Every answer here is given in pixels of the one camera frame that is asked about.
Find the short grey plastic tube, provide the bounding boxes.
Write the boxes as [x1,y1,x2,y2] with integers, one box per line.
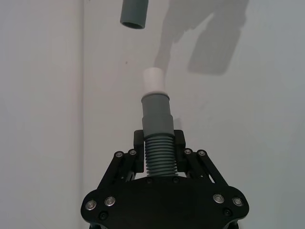
[119,0,149,31]

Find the grey ribbed hose white tip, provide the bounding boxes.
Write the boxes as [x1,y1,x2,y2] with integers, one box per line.
[141,67,179,178]

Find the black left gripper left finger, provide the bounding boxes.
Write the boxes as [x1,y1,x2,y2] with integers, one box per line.
[99,129,146,189]

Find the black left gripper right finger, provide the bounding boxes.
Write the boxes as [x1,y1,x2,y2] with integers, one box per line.
[174,129,227,187]

